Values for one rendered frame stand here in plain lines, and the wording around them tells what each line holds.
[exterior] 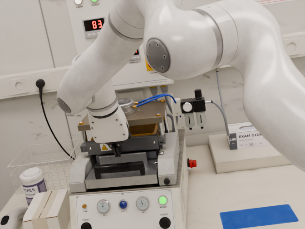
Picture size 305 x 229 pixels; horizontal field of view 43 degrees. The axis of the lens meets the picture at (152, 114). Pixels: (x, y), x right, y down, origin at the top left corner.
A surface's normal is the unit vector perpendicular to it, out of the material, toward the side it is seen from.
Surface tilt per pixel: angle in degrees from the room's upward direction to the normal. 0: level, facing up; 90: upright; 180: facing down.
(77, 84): 89
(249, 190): 0
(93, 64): 77
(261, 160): 90
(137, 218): 65
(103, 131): 110
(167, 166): 40
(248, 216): 0
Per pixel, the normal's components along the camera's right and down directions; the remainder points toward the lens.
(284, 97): -0.30, -0.24
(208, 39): 0.54, -0.03
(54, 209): -0.18, -0.94
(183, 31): 0.12, -0.26
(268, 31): -0.18, -0.52
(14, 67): -0.04, 0.32
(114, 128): -0.05, 0.62
